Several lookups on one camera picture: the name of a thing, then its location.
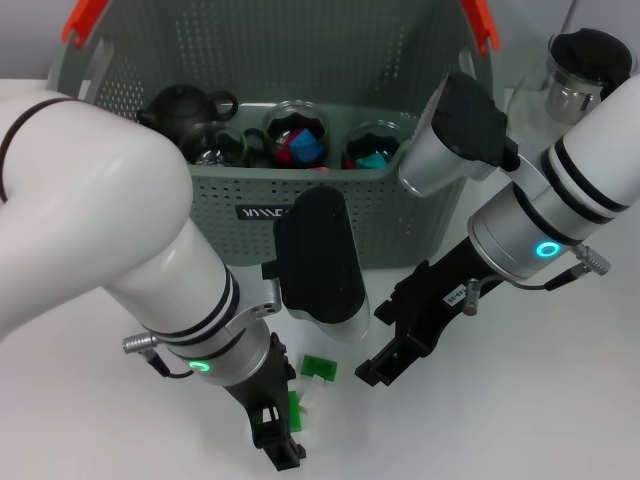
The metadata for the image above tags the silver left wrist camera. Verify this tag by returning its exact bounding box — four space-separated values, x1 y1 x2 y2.
260 185 372 344

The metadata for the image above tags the teal building brick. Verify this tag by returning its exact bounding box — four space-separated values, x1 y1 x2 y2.
354 152 391 170

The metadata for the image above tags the black clay teapot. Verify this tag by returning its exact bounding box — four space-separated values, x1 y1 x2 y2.
136 85 240 140

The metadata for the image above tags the dark green building brick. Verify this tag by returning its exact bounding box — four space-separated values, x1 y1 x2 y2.
300 353 339 382

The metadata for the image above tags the blue building brick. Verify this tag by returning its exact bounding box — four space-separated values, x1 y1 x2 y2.
289 128 325 166

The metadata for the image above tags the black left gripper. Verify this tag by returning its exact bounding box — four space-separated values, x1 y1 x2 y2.
224 333 307 472

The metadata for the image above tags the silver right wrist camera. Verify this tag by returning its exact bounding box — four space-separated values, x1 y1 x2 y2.
398 73 519 197

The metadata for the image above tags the glass pitcher with black lid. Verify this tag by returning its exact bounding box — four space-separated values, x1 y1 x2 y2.
504 28 636 136

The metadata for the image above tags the right gripper cable with plug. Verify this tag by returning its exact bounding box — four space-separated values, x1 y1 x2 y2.
462 243 614 316

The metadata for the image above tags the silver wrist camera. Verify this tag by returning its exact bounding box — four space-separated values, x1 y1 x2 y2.
398 73 519 197
260 185 372 344

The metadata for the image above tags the grey-green perforated storage bin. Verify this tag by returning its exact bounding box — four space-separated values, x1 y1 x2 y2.
47 0 501 271

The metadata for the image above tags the orange bin handle clip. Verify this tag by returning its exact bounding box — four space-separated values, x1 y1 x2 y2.
60 0 109 49
459 0 501 55

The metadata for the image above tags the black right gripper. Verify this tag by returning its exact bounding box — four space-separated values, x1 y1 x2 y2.
354 237 506 386

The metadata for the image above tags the thin black wall cable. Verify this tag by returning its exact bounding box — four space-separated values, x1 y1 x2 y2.
559 0 579 34

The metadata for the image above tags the glass teacup with black holder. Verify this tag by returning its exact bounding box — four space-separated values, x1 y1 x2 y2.
182 121 251 169
243 99 332 170
341 121 405 171

